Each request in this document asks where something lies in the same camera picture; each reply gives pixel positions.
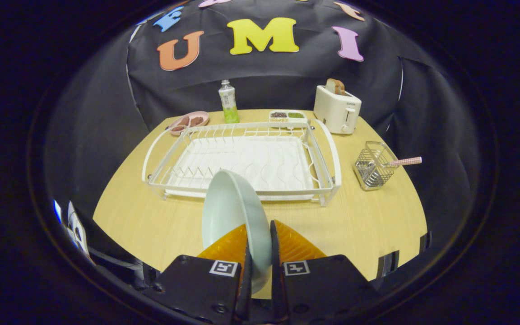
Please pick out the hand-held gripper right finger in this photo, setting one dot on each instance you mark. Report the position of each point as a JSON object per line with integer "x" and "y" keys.
{"x": 276, "y": 289}

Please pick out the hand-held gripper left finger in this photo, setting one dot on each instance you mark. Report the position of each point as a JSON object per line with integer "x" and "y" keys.
{"x": 245, "y": 298}

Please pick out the pale green plate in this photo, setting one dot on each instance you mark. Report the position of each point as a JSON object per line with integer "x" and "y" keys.
{"x": 233, "y": 212}

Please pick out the pink plate with food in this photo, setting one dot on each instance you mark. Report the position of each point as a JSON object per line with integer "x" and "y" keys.
{"x": 191, "y": 127}

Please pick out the white divided snack tray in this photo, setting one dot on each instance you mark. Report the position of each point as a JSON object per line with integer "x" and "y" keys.
{"x": 287, "y": 119}

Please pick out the white power strip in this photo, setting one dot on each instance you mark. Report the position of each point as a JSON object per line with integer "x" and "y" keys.
{"x": 77, "y": 230}

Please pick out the white toaster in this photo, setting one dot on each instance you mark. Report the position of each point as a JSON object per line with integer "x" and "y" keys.
{"x": 334, "y": 110}

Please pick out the green drink bottle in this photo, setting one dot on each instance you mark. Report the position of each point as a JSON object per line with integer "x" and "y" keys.
{"x": 229, "y": 106}

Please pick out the blue lit screen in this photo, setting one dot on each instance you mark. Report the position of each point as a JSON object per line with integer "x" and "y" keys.
{"x": 57, "y": 211}

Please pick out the black backdrop cloth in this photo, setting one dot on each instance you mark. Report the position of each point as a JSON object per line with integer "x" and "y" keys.
{"x": 287, "y": 81}

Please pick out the brown bread slice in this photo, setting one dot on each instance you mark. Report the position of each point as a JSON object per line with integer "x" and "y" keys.
{"x": 335, "y": 85}

